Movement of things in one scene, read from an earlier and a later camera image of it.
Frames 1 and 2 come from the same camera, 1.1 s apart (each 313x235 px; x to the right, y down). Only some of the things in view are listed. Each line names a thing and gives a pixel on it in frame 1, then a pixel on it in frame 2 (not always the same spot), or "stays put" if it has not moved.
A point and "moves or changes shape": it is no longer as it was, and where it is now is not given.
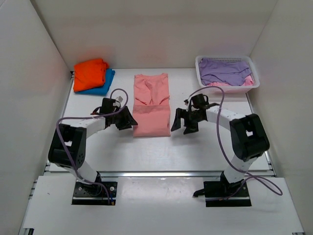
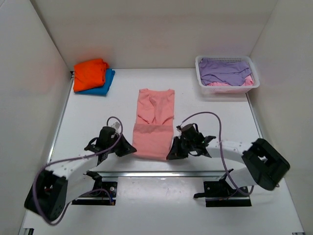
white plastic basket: (235, 74) stays put
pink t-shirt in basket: (248, 81) stays put
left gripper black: (128, 119) -> (126, 147)
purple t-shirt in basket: (233, 73) stays put
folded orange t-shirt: (89, 74) stays put
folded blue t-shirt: (102, 89) stays put
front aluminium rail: (161, 174) stays put
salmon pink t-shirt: (151, 105) moves or changes shape
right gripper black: (183, 113) -> (175, 152)
